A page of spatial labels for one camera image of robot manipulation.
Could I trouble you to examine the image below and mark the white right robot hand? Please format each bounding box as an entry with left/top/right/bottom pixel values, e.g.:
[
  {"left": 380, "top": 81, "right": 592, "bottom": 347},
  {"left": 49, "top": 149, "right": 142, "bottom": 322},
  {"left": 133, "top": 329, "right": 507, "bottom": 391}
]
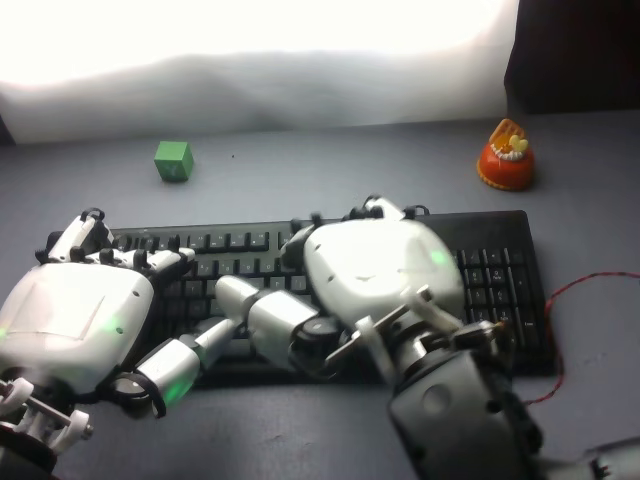
[{"left": 214, "top": 194, "right": 467, "bottom": 377}]

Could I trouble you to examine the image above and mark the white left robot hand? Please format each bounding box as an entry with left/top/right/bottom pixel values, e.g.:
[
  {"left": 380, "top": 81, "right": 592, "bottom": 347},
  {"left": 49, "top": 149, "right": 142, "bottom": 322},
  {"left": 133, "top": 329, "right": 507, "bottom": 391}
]
[{"left": 0, "top": 207, "right": 237, "bottom": 420}]

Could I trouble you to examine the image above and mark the black computer keyboard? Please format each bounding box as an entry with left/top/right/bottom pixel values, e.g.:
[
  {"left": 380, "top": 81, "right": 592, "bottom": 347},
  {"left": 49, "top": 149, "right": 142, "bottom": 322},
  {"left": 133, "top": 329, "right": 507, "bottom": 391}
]
[{"left": 47, "top": 209, "right": 556, "bottom": 386}]

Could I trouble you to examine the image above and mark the grey table cloth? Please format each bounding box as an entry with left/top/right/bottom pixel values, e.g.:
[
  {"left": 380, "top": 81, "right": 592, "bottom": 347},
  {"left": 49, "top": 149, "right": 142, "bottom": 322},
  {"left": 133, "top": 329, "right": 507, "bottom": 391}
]
[{"left": 0, "top": 112, "right": 640, "bottom": 480}]

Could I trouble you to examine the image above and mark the orange toy cake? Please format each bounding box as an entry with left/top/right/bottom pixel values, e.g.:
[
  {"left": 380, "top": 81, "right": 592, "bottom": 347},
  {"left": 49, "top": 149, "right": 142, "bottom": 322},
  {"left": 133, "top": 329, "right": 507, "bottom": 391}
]
[{"left": 476, "top": 118, "right": 536, "bottom": 192}]

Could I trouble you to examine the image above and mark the green cube block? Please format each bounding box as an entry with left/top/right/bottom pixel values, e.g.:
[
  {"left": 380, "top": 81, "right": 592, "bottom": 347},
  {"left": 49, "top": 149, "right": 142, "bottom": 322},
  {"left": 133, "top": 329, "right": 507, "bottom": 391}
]
[{"left": 153, "top": 140, "right": 195, "bottom": 184}]

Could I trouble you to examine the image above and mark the white cloth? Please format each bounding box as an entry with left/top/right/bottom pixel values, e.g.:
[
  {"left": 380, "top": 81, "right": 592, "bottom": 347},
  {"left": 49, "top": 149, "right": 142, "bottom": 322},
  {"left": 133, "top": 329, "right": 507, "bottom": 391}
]
[{"left": 0, "top": 0, "right": 521, "bottom": 146}]

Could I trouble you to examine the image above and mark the dark board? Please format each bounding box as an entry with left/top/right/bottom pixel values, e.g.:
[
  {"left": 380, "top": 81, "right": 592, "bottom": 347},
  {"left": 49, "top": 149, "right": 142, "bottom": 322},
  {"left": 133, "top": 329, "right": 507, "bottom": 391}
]
[{"left": 503, "top": 0, "right": 640, "bottom": 117}]

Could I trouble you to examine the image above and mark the red and black twisted cable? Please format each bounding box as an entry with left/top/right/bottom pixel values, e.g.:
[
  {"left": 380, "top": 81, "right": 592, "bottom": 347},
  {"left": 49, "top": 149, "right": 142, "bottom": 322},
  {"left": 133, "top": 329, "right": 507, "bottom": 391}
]
[{"left": 519, "top": 271, "right": 640, "bottom": 407}]

